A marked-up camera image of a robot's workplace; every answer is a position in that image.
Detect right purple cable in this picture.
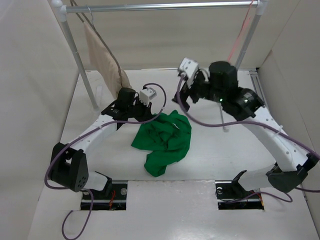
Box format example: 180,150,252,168
176,74,320,203

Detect grey hanger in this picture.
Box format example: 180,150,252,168
76,12,123,80

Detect silver clothes rack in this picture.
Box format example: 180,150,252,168
51,0,268,127

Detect purple cable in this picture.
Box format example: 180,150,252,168
44,82,168,239
176,74,320,203

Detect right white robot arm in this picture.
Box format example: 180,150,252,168
172,57,320,199

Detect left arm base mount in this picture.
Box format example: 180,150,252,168
91,180,128,211

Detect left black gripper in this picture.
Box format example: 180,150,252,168
126,97,153,124

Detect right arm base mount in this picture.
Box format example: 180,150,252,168
215,180,265,210

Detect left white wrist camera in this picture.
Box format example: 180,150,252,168
139,87,157,106

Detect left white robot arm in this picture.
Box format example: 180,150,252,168
46,86,157,199

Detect pink wire hanger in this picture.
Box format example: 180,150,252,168
227,0,254,63

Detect green t shirt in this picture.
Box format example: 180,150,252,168
131,110,192,178

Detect beige cloth on hanger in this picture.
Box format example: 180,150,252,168
83,22,132,99

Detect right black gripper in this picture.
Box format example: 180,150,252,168
172,69,226,110

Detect aluminium rail right side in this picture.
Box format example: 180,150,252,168
248,70,292,179

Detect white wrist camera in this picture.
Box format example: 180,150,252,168
177,57,199,80
139,87,157,106

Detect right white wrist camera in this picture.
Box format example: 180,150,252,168
177,57,199,80

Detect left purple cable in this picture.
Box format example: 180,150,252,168
44,82,168,239

